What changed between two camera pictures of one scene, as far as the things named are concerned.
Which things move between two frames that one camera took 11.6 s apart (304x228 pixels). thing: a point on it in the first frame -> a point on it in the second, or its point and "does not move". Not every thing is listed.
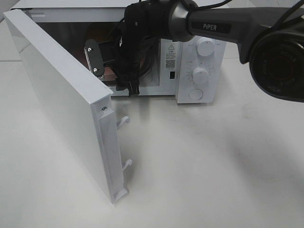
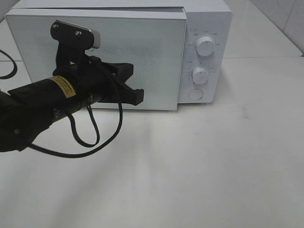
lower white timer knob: [200, 75] does not move
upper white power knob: [205, 46] does not move
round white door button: [195, 94] does not move
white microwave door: [80, 104] -> [153, 41]
